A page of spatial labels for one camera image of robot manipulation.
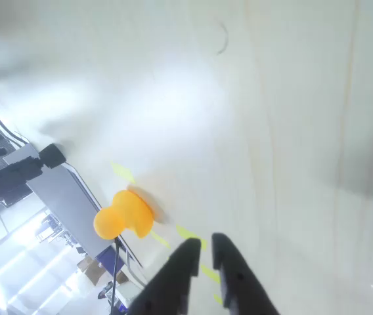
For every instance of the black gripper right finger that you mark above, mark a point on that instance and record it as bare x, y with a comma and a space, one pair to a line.
242, 282

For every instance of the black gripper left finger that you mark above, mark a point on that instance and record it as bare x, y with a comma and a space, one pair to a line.
170, 285

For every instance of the yellow rubber duck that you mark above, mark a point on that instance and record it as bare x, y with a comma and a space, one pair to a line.
124, 213

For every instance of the blue drawer with knob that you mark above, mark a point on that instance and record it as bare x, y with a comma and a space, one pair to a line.
111, 259

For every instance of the brown cardboard box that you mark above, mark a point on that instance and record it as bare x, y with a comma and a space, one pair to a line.
89, 270

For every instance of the grey metal panel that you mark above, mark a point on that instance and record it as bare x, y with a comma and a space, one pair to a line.
61, 197

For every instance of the small black device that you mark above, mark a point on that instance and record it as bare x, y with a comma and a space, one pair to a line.
52, 156

